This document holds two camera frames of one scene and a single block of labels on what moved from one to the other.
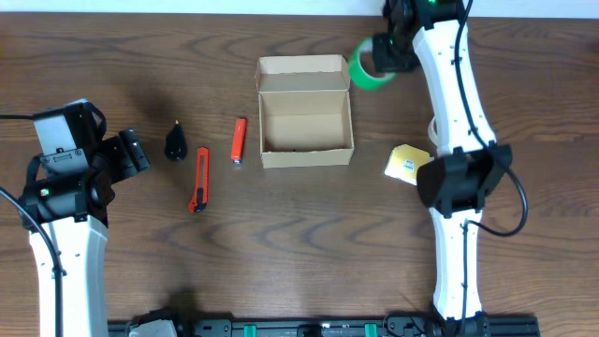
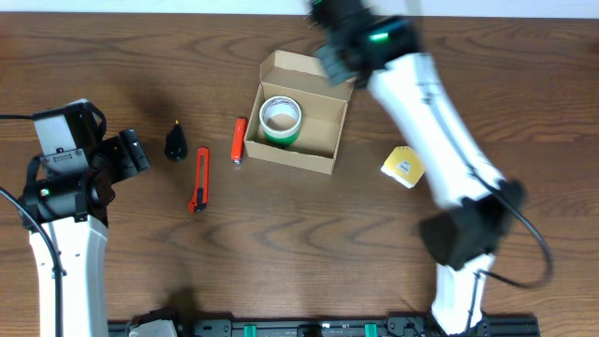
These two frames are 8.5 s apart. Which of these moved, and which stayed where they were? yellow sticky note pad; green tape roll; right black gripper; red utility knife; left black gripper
Moved: green tape roll; right black gripper
Stayed: red utility knife; left black gripper; yellow sticky note pad
